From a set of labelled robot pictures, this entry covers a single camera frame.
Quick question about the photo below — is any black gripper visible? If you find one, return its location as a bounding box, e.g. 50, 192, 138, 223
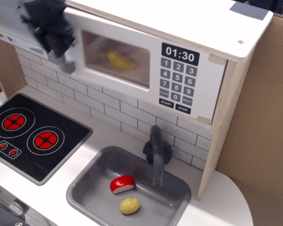
16, 0, 76, 57

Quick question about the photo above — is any white toy microwave door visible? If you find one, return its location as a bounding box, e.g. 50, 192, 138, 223
64, 7, 227, 124

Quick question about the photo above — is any wooden microwave cabinet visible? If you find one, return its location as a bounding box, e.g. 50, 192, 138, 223
65, 0, 273, 199

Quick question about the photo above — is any grey range hood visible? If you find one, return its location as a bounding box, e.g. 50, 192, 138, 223
0, 0, 60, 64

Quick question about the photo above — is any yellow toy banana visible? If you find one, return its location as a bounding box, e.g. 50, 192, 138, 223
107, 48, 136, 71

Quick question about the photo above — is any black toy stovetop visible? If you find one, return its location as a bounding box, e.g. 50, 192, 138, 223
0, 94, 92, 186

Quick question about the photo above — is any grey toy faucet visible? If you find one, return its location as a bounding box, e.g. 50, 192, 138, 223
143, 125, 173, 188

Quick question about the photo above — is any grey sink basin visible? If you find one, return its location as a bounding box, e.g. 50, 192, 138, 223
67, 146, 191, 226

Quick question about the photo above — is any red toy cheese wedge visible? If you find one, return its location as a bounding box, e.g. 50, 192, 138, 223
110, 175, 136, 194

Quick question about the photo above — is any yellow toy potato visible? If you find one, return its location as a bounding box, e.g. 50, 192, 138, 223
119, 197, 140, 215

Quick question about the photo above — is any grey tape patch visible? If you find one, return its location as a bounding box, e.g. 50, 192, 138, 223
230, 2, 269, 20

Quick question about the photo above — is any brown cardboard panel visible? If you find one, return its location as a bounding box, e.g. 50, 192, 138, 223
217, 15, 283, 226

